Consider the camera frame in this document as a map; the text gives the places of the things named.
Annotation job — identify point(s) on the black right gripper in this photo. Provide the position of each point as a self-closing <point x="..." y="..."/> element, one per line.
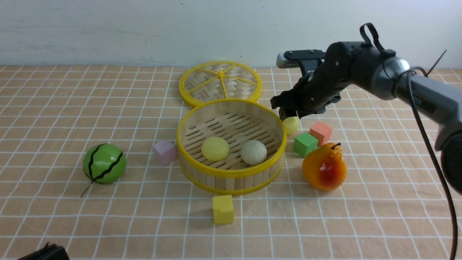
<point x="312" y="93"/>

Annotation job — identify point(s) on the small yellow bun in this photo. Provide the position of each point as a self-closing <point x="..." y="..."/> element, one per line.
<point x="291" y="124"/>

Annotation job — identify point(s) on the white bun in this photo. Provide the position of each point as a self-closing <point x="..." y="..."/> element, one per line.
<point x="253" y="152"/>

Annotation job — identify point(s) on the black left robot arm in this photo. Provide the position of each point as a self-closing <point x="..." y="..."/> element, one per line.
<point x="48" y="252"/>

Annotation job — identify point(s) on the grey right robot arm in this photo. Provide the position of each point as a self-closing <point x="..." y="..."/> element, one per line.
<point x="356" y="63"/>

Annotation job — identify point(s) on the yellow bamboo steamer tray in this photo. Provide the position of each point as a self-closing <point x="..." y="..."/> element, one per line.
<point x="236" y="121"/>

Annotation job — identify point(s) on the yellow woven steamer lid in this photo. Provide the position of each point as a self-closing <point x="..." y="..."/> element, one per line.
<point x="219" y="80"/>

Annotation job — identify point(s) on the salmon cube block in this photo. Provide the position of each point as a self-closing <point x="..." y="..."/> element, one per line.
<point x="322" y="132"/>

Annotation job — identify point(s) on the green cube block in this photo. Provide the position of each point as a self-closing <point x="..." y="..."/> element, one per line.
<point x="304" y="144"/>

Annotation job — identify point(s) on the orange toy pear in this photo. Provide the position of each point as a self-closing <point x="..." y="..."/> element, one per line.
<point x="324" y="168"/>

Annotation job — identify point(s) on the yellow cube block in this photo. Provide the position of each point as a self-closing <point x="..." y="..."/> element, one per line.
<point x="223" y="211"/>

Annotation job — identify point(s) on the purple cube block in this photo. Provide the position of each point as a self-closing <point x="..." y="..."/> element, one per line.
<point x="165" y="152"/>

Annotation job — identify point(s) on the green toy watermelon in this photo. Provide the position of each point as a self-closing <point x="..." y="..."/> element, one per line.
<point x="103" y="164"/>

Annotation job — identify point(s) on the checkered orange tablecloth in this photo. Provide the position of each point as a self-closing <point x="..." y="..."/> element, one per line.
<point x="391" y="206"/>

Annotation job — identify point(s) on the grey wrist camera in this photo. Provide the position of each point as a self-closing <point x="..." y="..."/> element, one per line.
<point x="307" y="60"/>

